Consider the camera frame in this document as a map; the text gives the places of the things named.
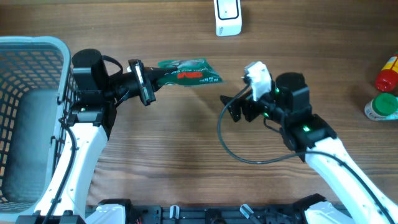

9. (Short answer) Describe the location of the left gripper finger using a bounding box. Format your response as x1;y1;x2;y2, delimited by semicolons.
146;78;162;93
144;67;178;82

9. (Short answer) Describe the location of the green 3M gloves package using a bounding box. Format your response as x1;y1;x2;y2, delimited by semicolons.
158;58;223;86

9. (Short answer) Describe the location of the green lid jar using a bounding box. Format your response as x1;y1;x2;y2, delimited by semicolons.
364;93;397;121

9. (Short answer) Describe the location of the yellow red sauce bottle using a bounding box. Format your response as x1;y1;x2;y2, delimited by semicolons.
375;52;397;92

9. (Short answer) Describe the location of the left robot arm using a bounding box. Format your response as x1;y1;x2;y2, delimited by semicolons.
16;49;177;223

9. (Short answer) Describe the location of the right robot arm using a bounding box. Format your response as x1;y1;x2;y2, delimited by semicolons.
220;72;397;223

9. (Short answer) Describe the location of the white barcode scanner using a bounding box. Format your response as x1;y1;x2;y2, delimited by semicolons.
213;0;243;37

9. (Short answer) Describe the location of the grey plastic shopping basket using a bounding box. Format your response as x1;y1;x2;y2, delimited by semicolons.
1;36;76;222

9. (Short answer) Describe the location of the right black camera cable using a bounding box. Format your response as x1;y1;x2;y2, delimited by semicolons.
216;83;396;224

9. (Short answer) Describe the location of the black camera cable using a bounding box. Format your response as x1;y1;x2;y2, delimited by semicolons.
42;55;131;224
216;83;396;224

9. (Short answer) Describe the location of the left black camera cable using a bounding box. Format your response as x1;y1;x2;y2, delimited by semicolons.
42;55;131;224

